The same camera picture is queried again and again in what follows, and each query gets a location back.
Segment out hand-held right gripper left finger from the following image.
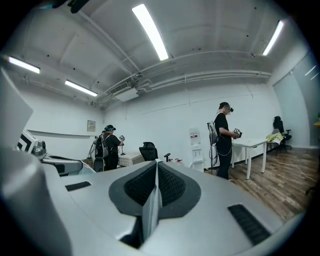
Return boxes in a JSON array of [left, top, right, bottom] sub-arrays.
[[41, 159, 158, 256]]

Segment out white table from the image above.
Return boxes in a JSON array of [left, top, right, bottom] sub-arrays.
[[230, 137, 269, 181]]

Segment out white wall cable duct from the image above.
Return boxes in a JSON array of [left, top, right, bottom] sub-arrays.
[[25, 129, 92, 139]]

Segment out yellow cloth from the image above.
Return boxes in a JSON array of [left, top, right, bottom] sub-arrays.
[[265, 132, 285, 145]]

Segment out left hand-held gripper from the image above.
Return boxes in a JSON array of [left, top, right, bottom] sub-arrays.
[[16, 129, 97, 177]]

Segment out white floor cable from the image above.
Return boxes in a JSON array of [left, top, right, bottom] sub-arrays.
[[266, 152, 319, 183]]

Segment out white ceiling pipes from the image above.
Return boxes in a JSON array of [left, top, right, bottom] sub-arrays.
[[136, 70, 273, 91]]

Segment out black office chair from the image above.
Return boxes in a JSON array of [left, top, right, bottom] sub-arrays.
[[138, 141, 172, 164], [272, 115, 293, 151]]

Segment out long ceiling tube light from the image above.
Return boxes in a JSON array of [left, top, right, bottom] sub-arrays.
[[64, 79, 99, 97], [131, 3, 169, 62], [8, 55, 41, 75], [262, 20, 285, 57]]

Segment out white water dispenser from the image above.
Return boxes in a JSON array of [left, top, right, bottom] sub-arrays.
[[188, 127, 206, 172]]

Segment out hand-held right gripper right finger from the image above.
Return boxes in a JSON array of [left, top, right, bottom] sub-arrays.
[[141, 159, 305, 256]]

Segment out cream tablecloth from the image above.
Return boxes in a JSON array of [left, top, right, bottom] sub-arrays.
[[117, 152, 145, 168]]

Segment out white ceiling air conditioner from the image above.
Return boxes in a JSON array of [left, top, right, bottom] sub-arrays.
[[109, 80, 140, 103]]

